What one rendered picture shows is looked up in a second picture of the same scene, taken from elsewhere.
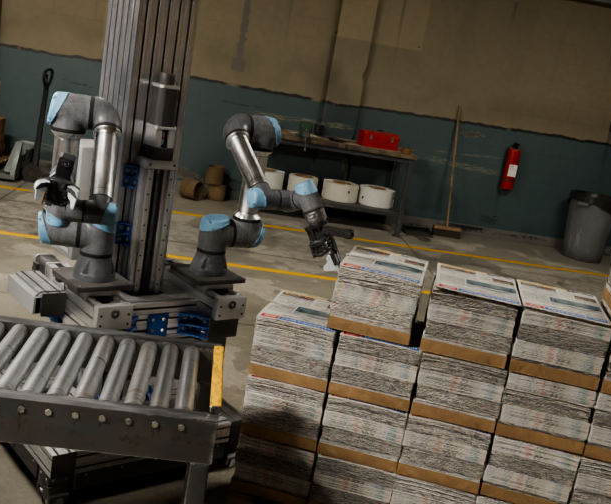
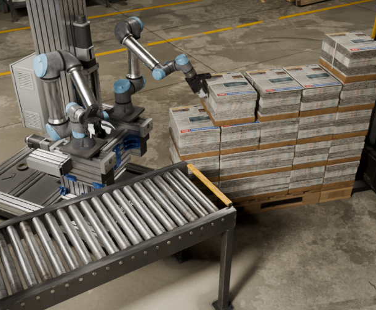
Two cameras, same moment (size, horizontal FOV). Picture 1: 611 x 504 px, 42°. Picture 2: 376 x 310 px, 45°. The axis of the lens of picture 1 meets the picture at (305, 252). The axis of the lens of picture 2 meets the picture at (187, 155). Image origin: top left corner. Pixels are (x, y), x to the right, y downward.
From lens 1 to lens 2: 134 cm
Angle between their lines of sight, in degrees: 30
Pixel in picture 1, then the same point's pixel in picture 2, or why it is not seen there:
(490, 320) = (290, 98)
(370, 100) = not seen: outside the picture
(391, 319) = (245, 112)
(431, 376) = (266, 131)
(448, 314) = (271, 102)
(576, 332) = (327, 91)
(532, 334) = (309, 98)
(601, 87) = not seen: outside the picture
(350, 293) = (223, 107)
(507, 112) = not seen: outside the picture
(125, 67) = (54, 19)
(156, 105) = (81, 37)
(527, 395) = (308, 124)
